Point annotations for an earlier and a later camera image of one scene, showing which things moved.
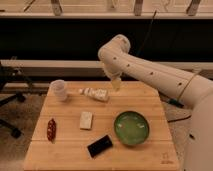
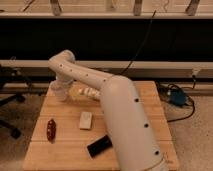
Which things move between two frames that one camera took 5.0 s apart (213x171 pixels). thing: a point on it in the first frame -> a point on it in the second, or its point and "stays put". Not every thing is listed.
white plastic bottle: [96, 93] stays put
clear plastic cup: [58, 90] stays put
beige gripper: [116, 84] -> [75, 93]
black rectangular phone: [100, 145] stays put
